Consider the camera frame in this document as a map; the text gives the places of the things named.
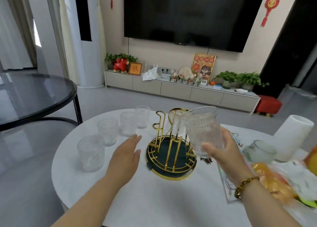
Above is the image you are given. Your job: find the frosted glass jar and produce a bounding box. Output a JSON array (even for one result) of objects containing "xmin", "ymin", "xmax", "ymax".
[{"xmin": 242, "ymin": 140, "xmax": 277, "ymax": 164}]

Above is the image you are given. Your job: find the brown bead bracelet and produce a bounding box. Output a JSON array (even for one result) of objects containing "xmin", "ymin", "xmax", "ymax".
[{"xmin": 234, "ymin": 176, "xmax": 260, "ymax": 200}]

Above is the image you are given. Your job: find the red stool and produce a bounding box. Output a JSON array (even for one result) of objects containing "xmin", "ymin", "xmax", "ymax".
[{"xmin": 255, "ymin": 95, "xmax": 282, "ymax": 117}]

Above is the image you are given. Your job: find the round white ornament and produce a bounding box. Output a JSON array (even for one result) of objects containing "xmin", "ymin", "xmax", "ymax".
[{"xmin": 177, "ymin": 66, "xmax": 193, "ymax": 80}]

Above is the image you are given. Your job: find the beige curtain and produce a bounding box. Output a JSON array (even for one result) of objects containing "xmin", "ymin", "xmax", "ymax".
[{"xmin": 0, "ymin": 0, "xmax": 38, "ymax": 70}]

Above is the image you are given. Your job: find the person's right hand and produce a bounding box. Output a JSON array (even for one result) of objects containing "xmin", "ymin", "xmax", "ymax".
[{"xmin": 202, "ymin": 126, "xmax": 252, "ymax": 186}]

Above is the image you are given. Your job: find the large gold framed picture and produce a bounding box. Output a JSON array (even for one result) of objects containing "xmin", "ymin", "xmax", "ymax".
[{"xmin": 191, "ymin": 53, "xmax": 216, "ymax": 83}]

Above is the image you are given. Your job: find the black flat television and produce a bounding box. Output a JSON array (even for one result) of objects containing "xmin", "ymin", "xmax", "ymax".
[{"xmin": 123, "ymin": 0, "xmax": 268, "ymax": 53}]

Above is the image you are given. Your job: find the red bull plush toy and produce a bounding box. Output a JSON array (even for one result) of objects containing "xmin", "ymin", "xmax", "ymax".
[{"xmin": 113, "ymin": 58, "xmax": 130, "ymax": 74}]

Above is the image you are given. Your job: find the crumpled white plastic bag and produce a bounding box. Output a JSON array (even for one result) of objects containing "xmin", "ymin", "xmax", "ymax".
[{"xmin": 142, "ymin": 68, "xmax": 159, "ymax": 81}]

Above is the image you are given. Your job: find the green potted plant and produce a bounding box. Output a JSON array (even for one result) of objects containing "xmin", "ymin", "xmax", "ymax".
[
  {"xmin": 213, "ymin": 70, "xmax": 239, "ymax": 89},
  {"xmin": 236, "ymin": 72, "xmax": 270, "ymax": 91},
  {"xmin": 105, "ymin": 52, "xmax": 138, "ymax": 70}
]

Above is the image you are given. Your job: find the large red hanging ornament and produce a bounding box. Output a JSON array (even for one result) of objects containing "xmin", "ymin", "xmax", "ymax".
[{"xmin": 260, "ymin": 0, "xmax": 287, "ymax": 28}]

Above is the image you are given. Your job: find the tall clear embossed glass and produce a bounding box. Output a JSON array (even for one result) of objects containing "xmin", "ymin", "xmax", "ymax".
[{"xmin": 182, "ymin": 106, "xmax": 225, "ymax": 158}]

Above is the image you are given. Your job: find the gold cup rack green tray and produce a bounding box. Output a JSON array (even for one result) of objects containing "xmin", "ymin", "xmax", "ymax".
[{"xmin": 146, "ymin": 108, "xmax": 197, "ymax": 181}]

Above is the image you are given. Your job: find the white plastic packet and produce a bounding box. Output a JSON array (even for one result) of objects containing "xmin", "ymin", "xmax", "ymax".
[{"xmin": 272, "ymin": 159, "xmax": 317, "ymax": 208}]

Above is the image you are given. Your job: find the clear embossed glass cup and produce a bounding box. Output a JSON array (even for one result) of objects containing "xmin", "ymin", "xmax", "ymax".
[
  {"xmin": 77, "ymin": 135, "xmax": 106, "ymax": 173},
  {"xmin": 120, "ymin": 111, "xmax": 138, "ymax": 137},
  {"xmin": 97, "ymin": 117, "xmax": 119, "ymax": 147},
  {"xmin": 135, "ymin": 106, "xmax": 151, "ymax": 129},
  {"xmin": 168, "ymin": 110, "xmax": 187, "ymax": 141}
]

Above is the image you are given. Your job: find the round dark glass table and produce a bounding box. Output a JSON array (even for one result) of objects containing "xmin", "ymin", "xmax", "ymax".
[{"xmin": 0, "ymin": 72, "xmax": 83, "ymax": 132}]

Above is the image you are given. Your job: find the white tower air conditioner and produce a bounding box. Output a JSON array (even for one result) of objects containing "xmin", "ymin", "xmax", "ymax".
[{"xmin": 59, "ymin": 0, "xmax": 105, "ymax": 89}]

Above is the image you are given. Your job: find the person's left forearm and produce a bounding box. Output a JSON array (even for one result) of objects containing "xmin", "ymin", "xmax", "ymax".
[{"xmin": 51, "ymin": 174, "xmax": 130, "ymax": 227}]

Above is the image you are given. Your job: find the person's left hand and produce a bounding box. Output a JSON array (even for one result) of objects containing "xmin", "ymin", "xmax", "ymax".
[{"xmin": 106, "ymin": 134, "xmax": 142, "ymax": 185}]

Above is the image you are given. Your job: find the orange snack packet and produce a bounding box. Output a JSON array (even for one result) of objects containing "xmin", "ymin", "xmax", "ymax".
[{"xmin": 251, "ymin": 162, "xmax": 296, "ymax": 205}]

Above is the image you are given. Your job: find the grey television cabinet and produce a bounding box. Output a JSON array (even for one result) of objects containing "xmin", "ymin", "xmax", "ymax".
[{"xmin": 104, "ymin": 69, "xmax": 261, "ymax": 113}]

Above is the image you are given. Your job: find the group of small figurines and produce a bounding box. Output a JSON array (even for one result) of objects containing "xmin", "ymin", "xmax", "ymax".
[{"xmin": 170, "ymin": 71, "xmax": 202, "ymax": 87}]

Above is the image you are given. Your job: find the person's right forearm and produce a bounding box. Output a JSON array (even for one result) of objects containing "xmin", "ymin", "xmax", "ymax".
[{"xmin": 235, "ymin": 177, "xmax": 301, "ymax": 227}]

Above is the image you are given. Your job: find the small orange framed picture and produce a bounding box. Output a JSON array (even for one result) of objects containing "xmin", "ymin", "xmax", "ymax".
[{"xmin": 128, "ymin": 62, "xmax": 143, "ymax": 76}]

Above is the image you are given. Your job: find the white cylinder roll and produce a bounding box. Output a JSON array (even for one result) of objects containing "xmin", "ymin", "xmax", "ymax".
[{"xmin": 273, "ymin": 115, "xmax": 315, "ymax": 162}]

